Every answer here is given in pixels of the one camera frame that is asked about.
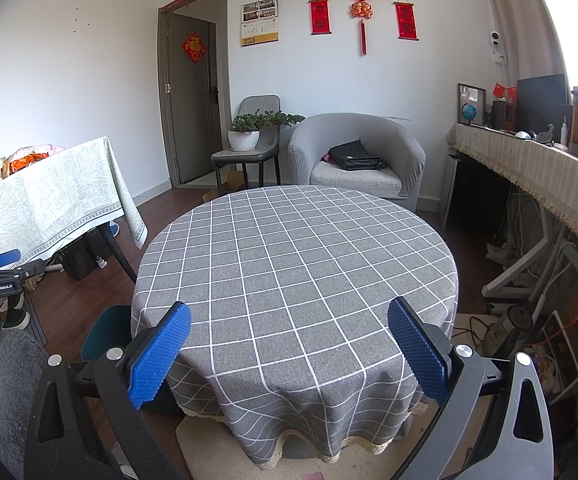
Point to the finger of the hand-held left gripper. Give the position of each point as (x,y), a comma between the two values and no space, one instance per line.
(26,270)
(6,258)

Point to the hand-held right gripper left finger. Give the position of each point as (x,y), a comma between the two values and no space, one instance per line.
(161,355)

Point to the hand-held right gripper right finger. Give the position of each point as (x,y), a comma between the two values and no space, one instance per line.
(416,355)

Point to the dark green trash bin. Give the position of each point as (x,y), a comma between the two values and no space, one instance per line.
(109,330)

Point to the black shoe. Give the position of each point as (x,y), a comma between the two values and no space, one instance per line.
(16,317)

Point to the black box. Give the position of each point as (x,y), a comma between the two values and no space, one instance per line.
(81,260)

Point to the side table with pale green cloth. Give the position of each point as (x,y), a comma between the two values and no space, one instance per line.
(59,195)

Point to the black table leg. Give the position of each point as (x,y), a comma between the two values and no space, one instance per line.
(119,255)

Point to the blue white slipper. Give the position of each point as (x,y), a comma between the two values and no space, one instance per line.
(113,228)

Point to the grey vacuum cleaner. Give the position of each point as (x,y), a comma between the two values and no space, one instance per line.
(511,330)

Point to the orange snack bags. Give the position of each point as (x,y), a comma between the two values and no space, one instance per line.
(29,160)

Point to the grey fluffy garment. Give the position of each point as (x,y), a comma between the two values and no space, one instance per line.
(9,400)

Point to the round table with grey checked cloth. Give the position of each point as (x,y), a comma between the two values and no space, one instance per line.
(294,270)

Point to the flat cardboard box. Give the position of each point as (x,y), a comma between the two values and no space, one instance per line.
(234,180)

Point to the black handbag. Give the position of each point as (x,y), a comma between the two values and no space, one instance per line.
(354,157)

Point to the potted plant in white pot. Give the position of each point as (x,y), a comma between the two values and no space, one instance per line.
(243,140)

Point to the grey armchair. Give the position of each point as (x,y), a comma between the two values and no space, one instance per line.
(309,150)

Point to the grey door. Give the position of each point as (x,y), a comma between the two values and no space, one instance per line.
(194,110)

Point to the small white device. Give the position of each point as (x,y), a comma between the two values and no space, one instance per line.
(523,135)

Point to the small blue globe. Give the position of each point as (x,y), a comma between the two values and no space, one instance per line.
(467,112)

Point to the dark wooden box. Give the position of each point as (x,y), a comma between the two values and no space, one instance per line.
(504,115)

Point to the small white bottle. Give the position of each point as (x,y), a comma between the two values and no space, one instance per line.
(564,132)

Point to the grey dining chair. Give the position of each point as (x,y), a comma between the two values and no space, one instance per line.
(259,105)

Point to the red diamond door decoration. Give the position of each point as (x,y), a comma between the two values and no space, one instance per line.
(194,48)

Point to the small red flags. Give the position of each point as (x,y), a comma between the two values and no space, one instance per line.
(504,91)

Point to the black monitor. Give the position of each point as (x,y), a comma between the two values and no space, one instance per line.
(541,102)

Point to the red hanging scroll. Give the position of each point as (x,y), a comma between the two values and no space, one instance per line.
(406,17)
(320,15)

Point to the white desk frame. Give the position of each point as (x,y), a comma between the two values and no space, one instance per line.
(514,270)

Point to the dark picture frame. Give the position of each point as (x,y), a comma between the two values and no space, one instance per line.
(464,92)

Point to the white security camera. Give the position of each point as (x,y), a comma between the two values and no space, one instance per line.
(495,40)

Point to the wall calendar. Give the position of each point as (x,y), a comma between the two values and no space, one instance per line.
(260,22)

